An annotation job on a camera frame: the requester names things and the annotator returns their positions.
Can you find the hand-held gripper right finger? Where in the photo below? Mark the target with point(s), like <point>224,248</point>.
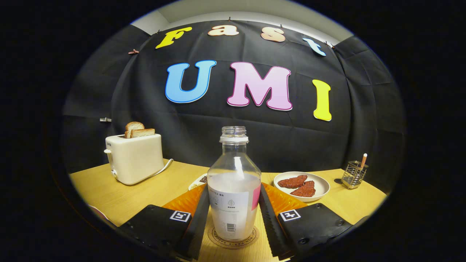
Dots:
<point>267,225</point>

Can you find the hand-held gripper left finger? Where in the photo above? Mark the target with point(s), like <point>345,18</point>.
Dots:
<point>198,225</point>

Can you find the round wooden coaster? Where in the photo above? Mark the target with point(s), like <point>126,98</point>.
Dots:
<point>217,239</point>

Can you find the clear plastic juice bottle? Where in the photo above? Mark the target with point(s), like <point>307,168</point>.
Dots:
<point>233,203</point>

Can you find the white divided bean dish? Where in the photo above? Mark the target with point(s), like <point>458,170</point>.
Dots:
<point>199,181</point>

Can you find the red meat slice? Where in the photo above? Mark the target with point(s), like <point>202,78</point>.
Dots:
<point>292,181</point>
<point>304,190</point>

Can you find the wooden table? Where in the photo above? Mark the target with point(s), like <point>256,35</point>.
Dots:
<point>145,193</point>

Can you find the white round plate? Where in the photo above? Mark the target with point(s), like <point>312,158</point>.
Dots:
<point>322,187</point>

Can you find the cream toaster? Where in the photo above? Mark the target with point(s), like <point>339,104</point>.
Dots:
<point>134,160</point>

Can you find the toast slice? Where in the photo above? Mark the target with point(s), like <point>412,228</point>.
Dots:
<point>143,133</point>
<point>134,126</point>

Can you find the wooden pencil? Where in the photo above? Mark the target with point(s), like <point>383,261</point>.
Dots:
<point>363,160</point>

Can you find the red clip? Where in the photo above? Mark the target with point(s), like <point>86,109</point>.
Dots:
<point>133,51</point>

